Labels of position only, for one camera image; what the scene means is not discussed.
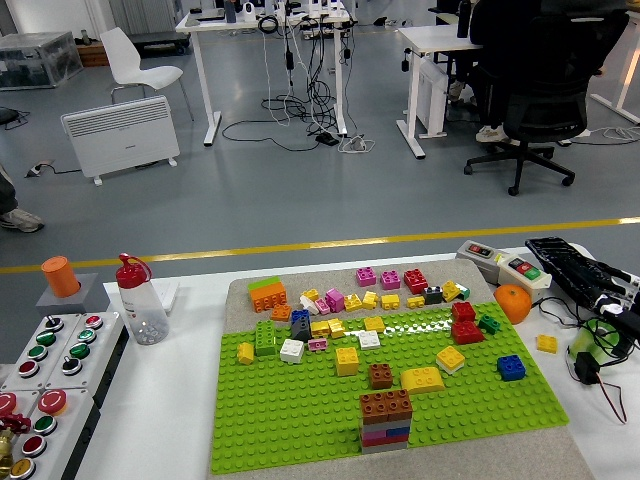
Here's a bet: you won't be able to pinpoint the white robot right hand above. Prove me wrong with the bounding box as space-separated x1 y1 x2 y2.
592 269 640 321

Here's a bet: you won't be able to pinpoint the black plastic-wrapped device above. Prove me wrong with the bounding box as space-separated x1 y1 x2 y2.
524 236 619 307

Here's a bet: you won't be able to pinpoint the blue square brick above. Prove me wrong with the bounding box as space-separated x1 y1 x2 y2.
496 354 528 383

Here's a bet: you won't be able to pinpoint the yellow curved brick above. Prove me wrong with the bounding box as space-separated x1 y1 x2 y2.
399 365 446 394

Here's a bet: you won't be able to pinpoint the green studded baseplate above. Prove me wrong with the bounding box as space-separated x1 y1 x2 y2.
209 301 571 475

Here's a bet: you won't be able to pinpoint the yellow brick on white base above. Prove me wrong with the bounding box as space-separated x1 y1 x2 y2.
435 345 467 376

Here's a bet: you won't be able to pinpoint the small brown square brick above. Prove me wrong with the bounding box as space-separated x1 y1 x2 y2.
368 362 394 391

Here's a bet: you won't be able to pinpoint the brown-topped multicolour brick stack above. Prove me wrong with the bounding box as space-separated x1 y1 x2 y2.
359 387 414 455

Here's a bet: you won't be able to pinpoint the tall yellow square brick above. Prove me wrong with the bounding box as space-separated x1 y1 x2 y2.
334 346 360 378

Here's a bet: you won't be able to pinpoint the orange and green brick block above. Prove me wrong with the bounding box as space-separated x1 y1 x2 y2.
248 275 290 314

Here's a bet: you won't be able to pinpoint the long green brick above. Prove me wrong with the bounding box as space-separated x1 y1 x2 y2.
254 319 277 357

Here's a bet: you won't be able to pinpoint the black power adapter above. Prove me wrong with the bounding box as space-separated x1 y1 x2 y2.
617 315 640 357

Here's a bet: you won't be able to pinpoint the green tape roll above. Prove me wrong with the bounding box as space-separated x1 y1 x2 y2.
569 317 626 369

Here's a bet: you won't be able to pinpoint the cream red-green button box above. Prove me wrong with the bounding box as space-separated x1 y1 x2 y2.
495 253 554 304

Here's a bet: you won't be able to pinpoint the orange fruit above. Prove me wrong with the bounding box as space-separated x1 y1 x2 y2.
493 283 533 325

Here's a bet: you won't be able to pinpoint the black office chair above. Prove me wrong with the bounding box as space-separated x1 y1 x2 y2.
463 9 631 197

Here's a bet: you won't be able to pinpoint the white desk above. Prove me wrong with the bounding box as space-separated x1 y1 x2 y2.
589 19 640 126
174 7 359 147
396 24 486 161

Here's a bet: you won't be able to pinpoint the white box under desk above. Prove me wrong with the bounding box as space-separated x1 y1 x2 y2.
418 57 449 139

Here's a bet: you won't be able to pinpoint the black bottle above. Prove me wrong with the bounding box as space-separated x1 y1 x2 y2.
456 0 474 40

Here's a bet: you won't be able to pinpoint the clear bottle with red cap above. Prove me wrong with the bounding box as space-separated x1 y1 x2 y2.
115 253 170 346

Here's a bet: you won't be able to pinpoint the black cart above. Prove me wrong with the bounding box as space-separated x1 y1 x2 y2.
134 29 192 56

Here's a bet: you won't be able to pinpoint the white panel heater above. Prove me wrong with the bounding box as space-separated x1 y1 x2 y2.
60 94 181 187

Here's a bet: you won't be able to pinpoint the grey block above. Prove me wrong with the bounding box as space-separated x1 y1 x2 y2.
35 273 111 319

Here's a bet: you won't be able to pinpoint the white plastic chair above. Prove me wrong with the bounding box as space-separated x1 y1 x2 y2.
98 26 195 122

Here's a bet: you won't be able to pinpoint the grey emergency-stop button box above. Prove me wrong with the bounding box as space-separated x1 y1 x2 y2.
0 387 101 480

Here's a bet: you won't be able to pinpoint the orange cylinder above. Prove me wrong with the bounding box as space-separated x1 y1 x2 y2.
40 256 82 299

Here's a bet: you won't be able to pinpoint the grey push-button box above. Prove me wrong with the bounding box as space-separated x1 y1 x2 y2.
0 311 130 401

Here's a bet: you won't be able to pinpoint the wooden box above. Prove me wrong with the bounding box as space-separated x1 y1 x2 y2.
74 42 109 67

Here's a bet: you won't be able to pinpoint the clear storage crate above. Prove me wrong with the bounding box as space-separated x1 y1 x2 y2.
0 30 85 91

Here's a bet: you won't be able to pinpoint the brass valve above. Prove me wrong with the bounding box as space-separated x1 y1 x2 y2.
0 429 16 479

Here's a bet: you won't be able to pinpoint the black floor stand base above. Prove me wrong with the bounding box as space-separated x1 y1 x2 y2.
0 107 31 131

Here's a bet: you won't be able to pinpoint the black table cables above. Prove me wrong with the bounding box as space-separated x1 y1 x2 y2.
531 295 631 361

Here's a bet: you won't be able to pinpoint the black plug with red wire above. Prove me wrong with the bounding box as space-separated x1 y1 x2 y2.
573 351 629 425

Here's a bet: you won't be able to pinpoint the grey switch box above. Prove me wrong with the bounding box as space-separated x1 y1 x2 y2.
455 239 506 286

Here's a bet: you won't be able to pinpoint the hanging black cable bundle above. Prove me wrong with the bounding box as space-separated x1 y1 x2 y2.
219 14 361 151

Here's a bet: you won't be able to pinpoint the white wall switch plate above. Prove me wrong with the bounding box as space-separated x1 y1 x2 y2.
149 278 181 316

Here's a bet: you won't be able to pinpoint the floor socket with cable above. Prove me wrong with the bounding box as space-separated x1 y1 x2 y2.
24 158 84 179

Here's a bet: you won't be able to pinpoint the red valve handle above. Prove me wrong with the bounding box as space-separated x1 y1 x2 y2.
0 412 32 435

